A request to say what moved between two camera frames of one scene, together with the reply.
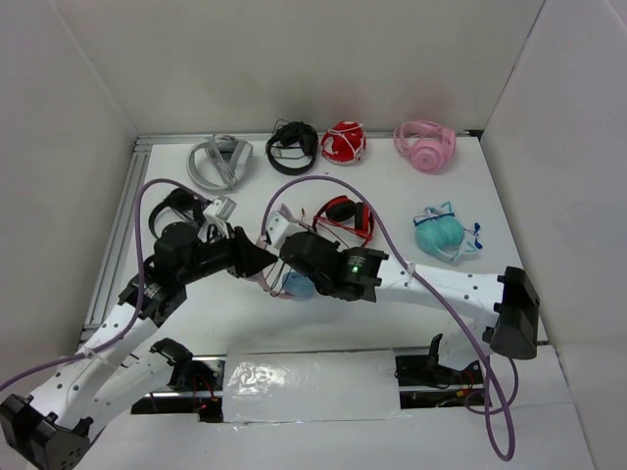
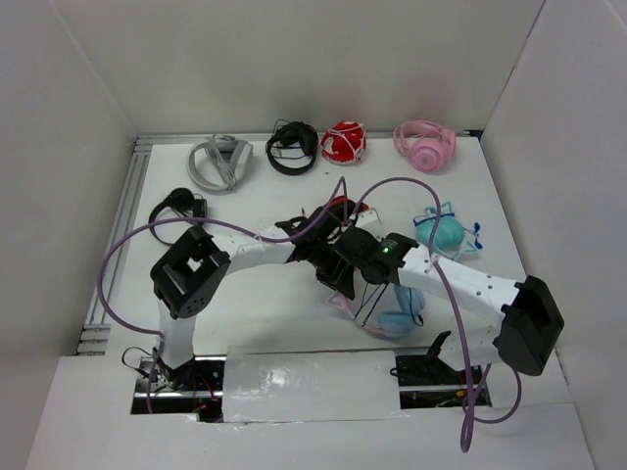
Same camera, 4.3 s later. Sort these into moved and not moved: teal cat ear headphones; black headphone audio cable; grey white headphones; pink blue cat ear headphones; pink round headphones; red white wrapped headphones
Moved: black headphone audio cable; pink blue cat ear headphones
Not moved: teal cat ear headphones; red white wrapped headphones; pink round headphones; grey white headphones
